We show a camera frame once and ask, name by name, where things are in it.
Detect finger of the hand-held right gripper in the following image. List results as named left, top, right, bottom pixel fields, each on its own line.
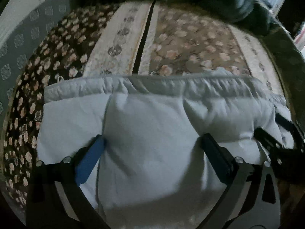
left=254, top=128, right=287, bottom=165
left=275, top=113, right=305, bottom=149

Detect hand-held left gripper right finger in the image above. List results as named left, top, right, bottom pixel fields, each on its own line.
left=193, top=133, right=282, bottom=229

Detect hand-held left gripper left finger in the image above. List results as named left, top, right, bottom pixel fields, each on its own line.
left=26, top=134, right=107, bottom=229

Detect light blue pants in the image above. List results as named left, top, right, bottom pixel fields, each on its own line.
left=37, top=67, right=295, bottom=229

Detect brown floral blanket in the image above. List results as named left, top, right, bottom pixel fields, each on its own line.
left=0, top=1, right=287, bottom=210

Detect grey patterned bed sheet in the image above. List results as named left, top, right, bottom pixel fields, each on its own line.
left=0, top=0, right=79, bottom=116

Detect dark cloth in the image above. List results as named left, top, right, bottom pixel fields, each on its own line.
left=198, top=0, right=285, bottom=37

